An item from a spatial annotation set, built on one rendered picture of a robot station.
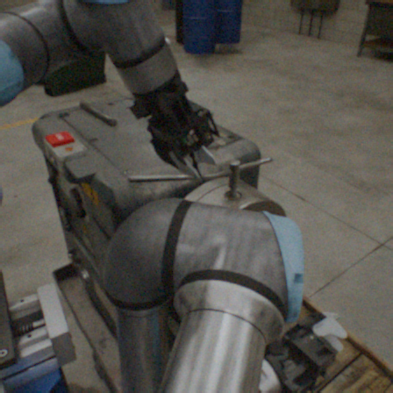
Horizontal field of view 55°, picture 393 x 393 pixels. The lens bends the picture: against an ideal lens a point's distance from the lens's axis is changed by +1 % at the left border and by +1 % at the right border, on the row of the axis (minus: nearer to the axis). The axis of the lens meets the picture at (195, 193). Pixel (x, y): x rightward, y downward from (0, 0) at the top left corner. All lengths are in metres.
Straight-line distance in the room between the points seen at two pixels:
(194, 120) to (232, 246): 0.21
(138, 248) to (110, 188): 0.44
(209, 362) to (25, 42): 0.34
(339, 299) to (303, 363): 1.68
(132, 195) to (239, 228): 0.47
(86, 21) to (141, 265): 0.28
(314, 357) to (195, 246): 0.37
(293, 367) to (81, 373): 1.46
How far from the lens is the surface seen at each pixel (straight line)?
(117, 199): 0.84
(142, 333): 0.54
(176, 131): 0.53
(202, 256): 0.40
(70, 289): 1.65
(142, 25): 0.47
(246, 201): 0.82
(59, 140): 1.07
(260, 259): 0.39
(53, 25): 0.49
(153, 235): 0.42
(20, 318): 0.84
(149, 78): 0.49
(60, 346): 0.79
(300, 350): 0.72
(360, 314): 2.36
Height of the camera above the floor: 1.71
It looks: 34 degrees down
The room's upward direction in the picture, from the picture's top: straight up
